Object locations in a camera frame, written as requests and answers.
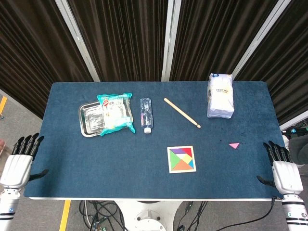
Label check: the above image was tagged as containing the wooden stick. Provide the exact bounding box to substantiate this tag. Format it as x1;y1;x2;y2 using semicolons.
164;97;201;129

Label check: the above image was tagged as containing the teal clear snack bag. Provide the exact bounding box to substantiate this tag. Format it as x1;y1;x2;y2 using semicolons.
96;92;136;137

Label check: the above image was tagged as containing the green tangram triangle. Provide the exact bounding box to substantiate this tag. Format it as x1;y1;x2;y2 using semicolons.
169;149;180;172

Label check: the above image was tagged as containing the white tissue pack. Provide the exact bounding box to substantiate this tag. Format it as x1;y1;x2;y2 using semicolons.
207;73;235;118

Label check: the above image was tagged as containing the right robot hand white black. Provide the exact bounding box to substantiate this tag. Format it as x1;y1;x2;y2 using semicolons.
257;141;304;196

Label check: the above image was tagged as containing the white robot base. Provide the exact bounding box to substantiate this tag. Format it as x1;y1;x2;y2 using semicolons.
114;201;186;231

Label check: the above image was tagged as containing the stainless steel tray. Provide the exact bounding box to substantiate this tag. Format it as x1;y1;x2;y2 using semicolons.
78;101;132;138

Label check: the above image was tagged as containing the blue table cloth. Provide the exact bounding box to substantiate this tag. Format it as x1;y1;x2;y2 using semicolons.
24;81;287;200

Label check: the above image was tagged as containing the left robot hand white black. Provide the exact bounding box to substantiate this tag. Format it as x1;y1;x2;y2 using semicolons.
0;133;49;190

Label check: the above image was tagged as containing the colourful tangram puzzle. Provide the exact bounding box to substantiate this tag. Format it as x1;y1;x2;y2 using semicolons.
167;145;197;174

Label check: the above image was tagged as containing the clear plastic water bottle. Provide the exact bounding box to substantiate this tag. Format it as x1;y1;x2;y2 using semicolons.
140;97;154;134

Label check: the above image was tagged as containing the black cable tangle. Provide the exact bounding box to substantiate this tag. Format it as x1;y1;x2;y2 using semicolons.
79;201;128;231

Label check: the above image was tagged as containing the orange tangram triangle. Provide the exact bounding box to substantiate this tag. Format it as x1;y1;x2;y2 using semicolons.
172;160;194;172

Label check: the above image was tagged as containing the white partition post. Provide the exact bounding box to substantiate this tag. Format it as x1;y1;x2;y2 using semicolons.
54;0;101;82
232;0;293;77
161;0;181;82

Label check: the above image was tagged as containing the dark brown curtain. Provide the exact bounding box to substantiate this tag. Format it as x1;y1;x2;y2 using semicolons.
169;0;281;81
0;0;94;120
234;0;308;126
67;0;169;82

